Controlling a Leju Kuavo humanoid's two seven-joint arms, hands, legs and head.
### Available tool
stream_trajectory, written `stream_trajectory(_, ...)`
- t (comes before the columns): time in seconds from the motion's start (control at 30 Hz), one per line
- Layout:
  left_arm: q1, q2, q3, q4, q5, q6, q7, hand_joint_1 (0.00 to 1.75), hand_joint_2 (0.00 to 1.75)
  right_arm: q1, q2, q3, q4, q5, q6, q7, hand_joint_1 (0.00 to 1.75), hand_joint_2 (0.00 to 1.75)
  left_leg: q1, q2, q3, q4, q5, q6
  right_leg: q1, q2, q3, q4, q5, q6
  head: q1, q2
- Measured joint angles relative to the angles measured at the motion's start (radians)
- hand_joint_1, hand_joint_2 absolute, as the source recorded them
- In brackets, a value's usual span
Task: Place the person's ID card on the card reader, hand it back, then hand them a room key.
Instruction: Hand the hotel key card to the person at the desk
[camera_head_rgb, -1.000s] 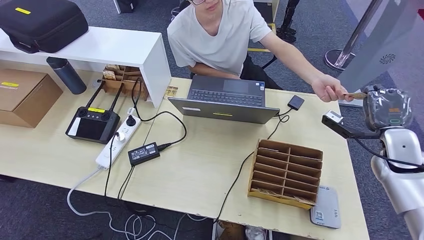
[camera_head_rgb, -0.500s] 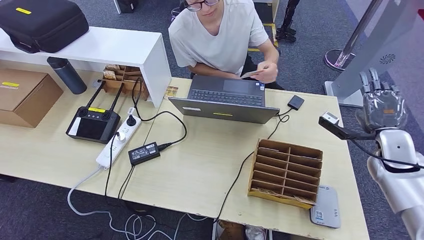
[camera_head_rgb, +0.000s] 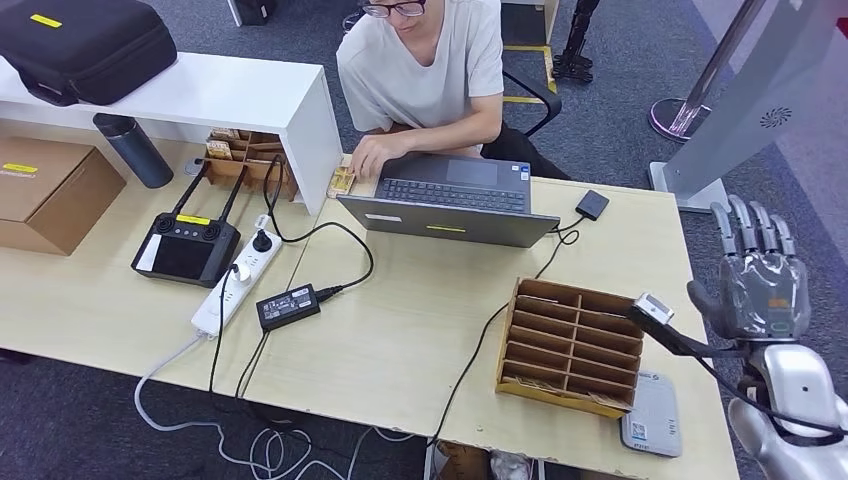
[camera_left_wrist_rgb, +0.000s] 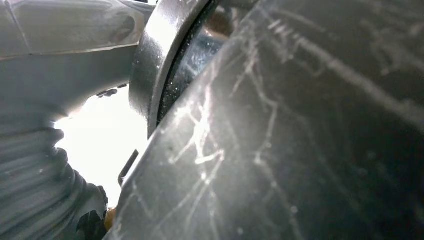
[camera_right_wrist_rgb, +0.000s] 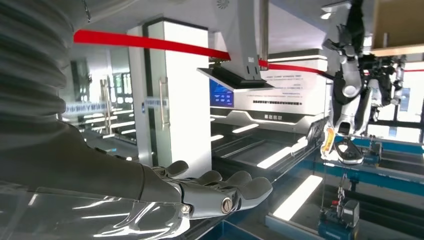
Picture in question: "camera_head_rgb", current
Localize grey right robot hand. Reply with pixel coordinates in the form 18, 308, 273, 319
686, 193, 812, 342

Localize person's right hand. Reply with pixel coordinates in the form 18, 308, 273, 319
349, 132, 399, 180

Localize person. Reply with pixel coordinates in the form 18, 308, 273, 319
336, 0, 571, 181

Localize white card reader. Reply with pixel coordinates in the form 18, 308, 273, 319
619, 370, 684, 458

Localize brown slotted card rack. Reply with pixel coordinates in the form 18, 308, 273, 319
495, 277, 645, 421

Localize grey laptop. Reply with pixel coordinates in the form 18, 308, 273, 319
336, 153, 562, 250

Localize small wooden slotted rack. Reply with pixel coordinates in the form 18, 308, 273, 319
203, 128, 299, 201

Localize black rimmed glasses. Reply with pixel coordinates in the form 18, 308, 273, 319
360, 0, 427, 20

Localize white desk shelf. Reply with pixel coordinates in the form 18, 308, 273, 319
0, 51, 344, 217

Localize black power adapter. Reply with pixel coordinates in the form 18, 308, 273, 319
255, 283, 322, 333

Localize black box with white edge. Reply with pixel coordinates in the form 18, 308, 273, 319
227, 0, 277, 28

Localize grey kiosk stand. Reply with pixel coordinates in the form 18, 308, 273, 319
649, 0, 848, 215

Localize small black external drive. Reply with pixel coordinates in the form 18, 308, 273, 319
574, 190, 611, 222

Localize white power strip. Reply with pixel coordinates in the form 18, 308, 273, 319
190, 228, 284, 339

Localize black remote controller with antennas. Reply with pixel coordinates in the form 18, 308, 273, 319
131, 162, 248, 289

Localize white cabinet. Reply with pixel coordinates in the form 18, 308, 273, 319
501, 0, 561, 46

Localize black robot leg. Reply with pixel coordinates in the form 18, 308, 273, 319
553, 0, 601, 84

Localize dark grey thermos bottle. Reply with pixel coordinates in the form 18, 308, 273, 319
92, 113, 175, 189

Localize black carrying case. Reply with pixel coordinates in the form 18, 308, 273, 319
0, 0, 179, 107

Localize brown cardboard piece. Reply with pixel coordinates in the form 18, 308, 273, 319
437, 442, 495, 480

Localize brown cardboard box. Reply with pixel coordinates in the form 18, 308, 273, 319
0, 137, 127, 257

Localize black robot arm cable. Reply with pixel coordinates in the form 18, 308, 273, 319
688, 344, 848, 449

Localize black adapter output cable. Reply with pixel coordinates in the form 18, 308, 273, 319
262, 153, 376, 299

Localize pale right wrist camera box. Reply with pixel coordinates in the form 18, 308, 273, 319
632, 293, 676, 326

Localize chrome stanchion post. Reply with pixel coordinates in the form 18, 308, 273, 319
649, 0, 766, 144

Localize black drive cable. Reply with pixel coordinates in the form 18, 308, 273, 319
427, 215, 582, 448

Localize black adapter mains cable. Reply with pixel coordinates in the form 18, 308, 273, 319
235, 329, 272, 401

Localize black cable of white plug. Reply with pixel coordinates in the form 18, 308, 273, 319
209, 266, 237, 396

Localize white power strip cable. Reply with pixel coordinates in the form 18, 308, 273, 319
134, 334, 429, 480

